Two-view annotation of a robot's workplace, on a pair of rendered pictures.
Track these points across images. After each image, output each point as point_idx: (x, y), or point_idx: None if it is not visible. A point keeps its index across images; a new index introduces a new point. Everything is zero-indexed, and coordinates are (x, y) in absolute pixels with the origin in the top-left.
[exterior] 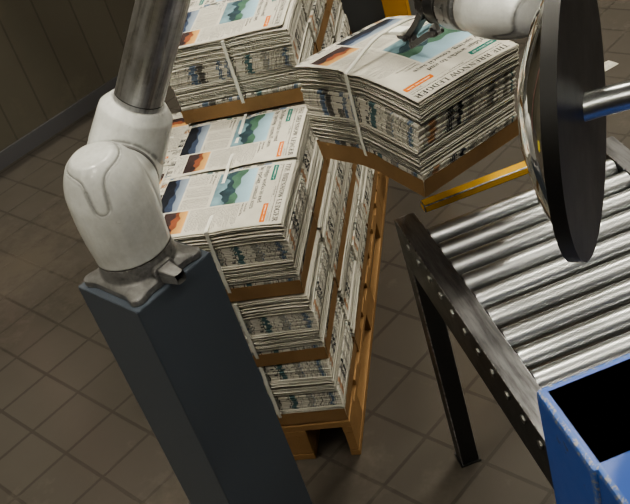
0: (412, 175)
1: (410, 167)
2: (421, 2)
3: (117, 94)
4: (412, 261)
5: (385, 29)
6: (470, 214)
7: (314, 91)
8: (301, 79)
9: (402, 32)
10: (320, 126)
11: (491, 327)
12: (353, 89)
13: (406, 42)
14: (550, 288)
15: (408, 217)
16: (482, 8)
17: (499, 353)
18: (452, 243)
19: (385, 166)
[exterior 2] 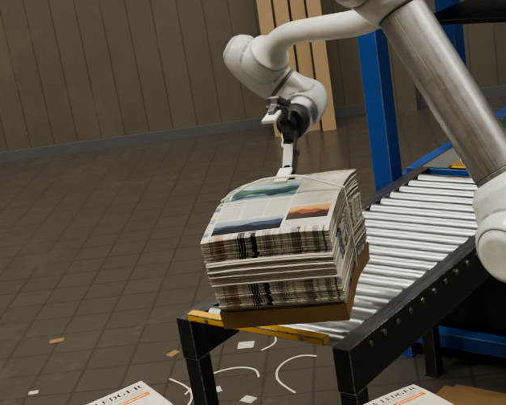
0: (366, 244)
1: (365, 238)
2: (292, 127)
3: None
4: (372, 358)
5: (281, 181)
6: (316, 325)
7: (337, 239)
8: (332, 238)
9: (291, 167)
10: (344, 278)
11: (427, 274)
12: (342, 204)
13: (275, 194)
14: (373, 274)
15: (341, 345)
16: (323, 90)
17: (445, 264)
18: (357, 317)
19: (361, 259)
